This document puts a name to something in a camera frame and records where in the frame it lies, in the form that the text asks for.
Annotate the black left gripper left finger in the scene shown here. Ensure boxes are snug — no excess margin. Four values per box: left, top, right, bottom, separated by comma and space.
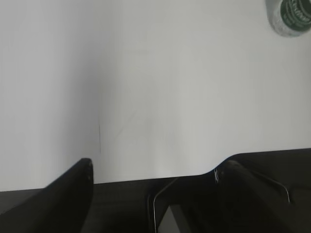
0, 158, 93, 233

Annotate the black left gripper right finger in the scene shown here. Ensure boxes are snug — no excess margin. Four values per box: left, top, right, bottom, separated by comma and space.
218, 160, 311, 233

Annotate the clear water bottle green label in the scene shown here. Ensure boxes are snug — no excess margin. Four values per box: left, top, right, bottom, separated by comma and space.
265, 0, 311, 37

